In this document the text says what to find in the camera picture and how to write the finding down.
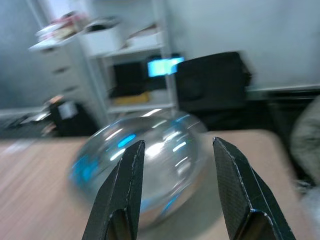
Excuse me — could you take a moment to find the white open shelf unit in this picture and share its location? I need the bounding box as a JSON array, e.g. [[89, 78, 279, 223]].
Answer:
[[82, 0, 178, 121]]

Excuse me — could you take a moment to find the blue lit screen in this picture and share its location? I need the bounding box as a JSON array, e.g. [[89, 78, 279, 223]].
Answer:
[[146, 56, 185, 77]]

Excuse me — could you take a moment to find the black box with white label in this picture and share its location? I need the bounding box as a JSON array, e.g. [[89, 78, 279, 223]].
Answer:
[[47, 96, 98, 137]]

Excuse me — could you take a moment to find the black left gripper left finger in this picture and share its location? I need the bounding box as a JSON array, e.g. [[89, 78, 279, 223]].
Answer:
[[81, 139, 146, 240]]

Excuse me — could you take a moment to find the white drawer cabinet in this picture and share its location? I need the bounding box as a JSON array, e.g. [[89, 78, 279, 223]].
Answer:
[[28, 39, 106, 121]]

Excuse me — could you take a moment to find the flat white box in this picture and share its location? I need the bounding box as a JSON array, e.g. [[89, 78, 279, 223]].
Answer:
[[126, 23, 165, 50]]

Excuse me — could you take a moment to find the flat yellow item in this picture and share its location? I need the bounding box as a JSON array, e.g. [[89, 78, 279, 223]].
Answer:
[[113, 91, 151, 106]]

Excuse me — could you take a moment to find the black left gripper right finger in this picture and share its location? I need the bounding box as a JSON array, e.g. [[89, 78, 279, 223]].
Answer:
[[211, 136, 297, 240]]

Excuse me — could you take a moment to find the large black speaker box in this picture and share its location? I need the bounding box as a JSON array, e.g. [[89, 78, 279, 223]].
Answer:
[[174, 51, 251, 112]]

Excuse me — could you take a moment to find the white storage bin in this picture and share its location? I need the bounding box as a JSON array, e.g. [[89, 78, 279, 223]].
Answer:
[[79, 18, 126, 57]]

